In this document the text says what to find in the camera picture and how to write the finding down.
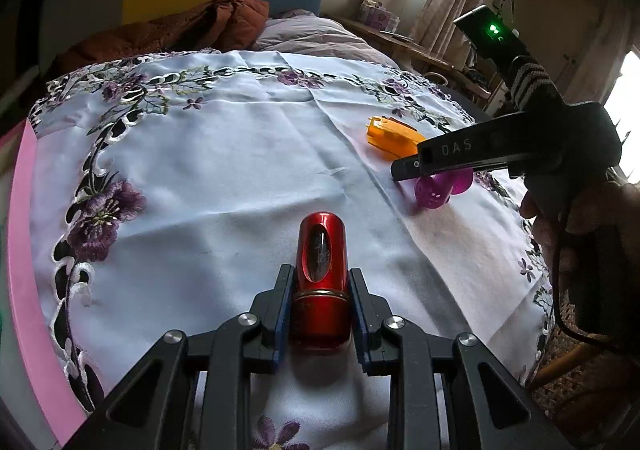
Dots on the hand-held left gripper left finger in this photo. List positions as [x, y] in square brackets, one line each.
[282, 320]

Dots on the wicker chair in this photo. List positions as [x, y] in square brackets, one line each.
[575, 380]

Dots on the magenta plastic spool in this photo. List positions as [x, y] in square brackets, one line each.
[435, 192]

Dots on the pink sheer curtain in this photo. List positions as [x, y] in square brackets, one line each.
[450, 5]

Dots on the red metallic cylinder bottle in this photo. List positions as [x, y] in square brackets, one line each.
[320, 320]

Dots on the grey pillow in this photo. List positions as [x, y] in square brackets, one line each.
[320, 33]

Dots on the purple floral box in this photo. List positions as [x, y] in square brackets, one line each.
[377, 18]

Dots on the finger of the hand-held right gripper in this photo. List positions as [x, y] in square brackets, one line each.
[407, 168]

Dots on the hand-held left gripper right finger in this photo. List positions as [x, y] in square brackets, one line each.
[362, 325]

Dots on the white floral embroidered tablecloth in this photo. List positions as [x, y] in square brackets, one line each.
[200, 155]

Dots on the rust brown blanket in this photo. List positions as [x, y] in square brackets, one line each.
[200, 25]

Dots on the narrow window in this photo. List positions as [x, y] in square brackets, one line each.
[625, 105]

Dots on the orange plastic toy mould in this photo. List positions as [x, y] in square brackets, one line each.
[392, 135]

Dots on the person's right hand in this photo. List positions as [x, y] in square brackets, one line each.
[547, 237]

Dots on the pink board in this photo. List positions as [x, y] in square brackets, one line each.
[30, 240]

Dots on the wooden desk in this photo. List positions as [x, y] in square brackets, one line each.
[415, 50]

